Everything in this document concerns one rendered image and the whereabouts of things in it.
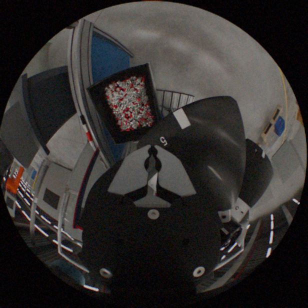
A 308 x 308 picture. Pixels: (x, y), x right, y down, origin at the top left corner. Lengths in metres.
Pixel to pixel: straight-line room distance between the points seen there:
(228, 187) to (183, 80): 1.09
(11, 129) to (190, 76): 1.33
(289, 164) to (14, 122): 8.01
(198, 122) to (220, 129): 0.04
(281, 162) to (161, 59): 7.47
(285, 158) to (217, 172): 7.48
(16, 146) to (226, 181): 0.55
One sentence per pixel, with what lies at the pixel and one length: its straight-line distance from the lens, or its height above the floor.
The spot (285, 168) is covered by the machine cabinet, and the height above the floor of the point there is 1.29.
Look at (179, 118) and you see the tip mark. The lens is 0.15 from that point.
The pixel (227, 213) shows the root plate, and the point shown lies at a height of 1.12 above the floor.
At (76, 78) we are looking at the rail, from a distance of 0.33.
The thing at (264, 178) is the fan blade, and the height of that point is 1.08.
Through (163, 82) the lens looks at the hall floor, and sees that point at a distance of 1.11.
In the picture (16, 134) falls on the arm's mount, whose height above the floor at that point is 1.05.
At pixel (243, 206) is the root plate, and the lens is 0.36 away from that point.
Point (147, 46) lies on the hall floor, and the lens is 1.17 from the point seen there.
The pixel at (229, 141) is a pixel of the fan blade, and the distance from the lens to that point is 0.16.
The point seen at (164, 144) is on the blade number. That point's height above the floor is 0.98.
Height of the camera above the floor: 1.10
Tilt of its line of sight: 40 degrees down
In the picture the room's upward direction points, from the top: 179 degrees counter-clockwise
